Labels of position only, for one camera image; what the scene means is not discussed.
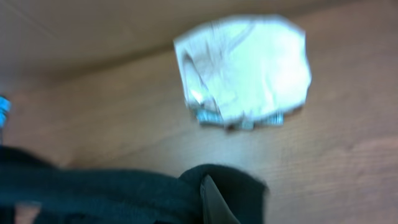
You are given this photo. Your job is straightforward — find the blue patterned folded garment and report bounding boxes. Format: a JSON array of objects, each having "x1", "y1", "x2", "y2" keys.
[{"x1": 193, "y1": 109, "x2": 284, "y2": 130}]

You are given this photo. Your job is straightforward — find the beige folded shorts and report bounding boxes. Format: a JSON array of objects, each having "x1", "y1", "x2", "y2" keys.
[{"x1": 174, "y1": 15, "x2": 312, "y2": 121}]

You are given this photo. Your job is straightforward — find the black shirt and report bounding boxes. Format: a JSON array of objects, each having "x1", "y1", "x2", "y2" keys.
[{"x1": 1, "y1": 146, "x2": 268, "y2": 223}]

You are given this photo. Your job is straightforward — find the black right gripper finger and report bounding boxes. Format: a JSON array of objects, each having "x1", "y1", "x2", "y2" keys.
[{"x1": 200, "y1": 175, "x2": 240, "y2": 224}]

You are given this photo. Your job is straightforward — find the light blue shirt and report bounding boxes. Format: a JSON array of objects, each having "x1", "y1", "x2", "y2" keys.
[{"x1": 0, "y1": 96, "x2": 11, "y2": 128}]

